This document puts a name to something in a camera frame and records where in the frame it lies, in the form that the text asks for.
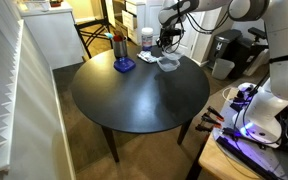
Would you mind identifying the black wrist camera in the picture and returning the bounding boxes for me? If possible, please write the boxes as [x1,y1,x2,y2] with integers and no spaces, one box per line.
[166,28,186,38]

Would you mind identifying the white kitchen counter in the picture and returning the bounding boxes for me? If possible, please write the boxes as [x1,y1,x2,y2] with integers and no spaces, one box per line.
[16,1,87,70]

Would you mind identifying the white wipes canister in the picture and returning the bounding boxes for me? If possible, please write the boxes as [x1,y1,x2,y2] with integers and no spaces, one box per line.
[140,27,154,52]

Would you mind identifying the metal utensil cup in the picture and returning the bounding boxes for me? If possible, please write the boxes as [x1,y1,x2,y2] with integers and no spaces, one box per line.
[112,35,129,59]

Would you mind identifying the black trash can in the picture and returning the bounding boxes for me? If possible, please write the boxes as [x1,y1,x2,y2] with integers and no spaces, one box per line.
[213,28,243,64]

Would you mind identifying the crumpled white cloth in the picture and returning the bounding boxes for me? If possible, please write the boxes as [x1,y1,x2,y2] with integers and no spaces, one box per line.
[136,50,162,64]

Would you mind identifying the long black bar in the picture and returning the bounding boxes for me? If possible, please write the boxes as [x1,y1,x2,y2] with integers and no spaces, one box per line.
[216,135,278,180]

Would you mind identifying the grey metal base plate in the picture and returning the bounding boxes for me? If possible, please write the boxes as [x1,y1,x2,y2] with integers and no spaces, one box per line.
[212,99,288,180]

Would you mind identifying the white drawer cabinet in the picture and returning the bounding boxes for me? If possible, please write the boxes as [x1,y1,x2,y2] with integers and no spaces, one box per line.
[112,0,172,47]

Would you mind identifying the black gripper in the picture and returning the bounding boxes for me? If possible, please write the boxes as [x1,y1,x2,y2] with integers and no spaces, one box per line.
[156,27,184,52]

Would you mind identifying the black storage bin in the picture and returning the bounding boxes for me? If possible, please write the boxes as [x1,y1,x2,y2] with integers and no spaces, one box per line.
[232,36,272,79]

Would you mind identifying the black camera on stand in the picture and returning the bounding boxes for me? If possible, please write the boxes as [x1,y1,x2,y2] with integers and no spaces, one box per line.
[247,26,272,53]

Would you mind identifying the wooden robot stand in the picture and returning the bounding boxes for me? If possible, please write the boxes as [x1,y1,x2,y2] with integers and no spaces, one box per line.
[198,87,288,180]

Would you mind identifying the black clamp with orange tip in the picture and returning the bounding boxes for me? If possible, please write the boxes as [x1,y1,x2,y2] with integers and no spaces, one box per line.
[195,123,215,133]
[207,105,225,122]
[201,113,222,128]

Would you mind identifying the white cable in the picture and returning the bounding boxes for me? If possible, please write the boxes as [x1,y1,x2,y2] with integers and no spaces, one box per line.
[221,86,240,103]

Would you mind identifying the round black table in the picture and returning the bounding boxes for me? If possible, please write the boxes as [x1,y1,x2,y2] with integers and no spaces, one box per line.
[69,44,211,164]

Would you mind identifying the dark mounting bracket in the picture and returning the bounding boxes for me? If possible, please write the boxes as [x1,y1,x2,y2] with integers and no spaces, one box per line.
[229,84,258,113]

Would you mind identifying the small white wastebasket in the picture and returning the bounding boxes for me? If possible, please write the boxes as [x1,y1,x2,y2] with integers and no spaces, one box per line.
[211,57,236,81]

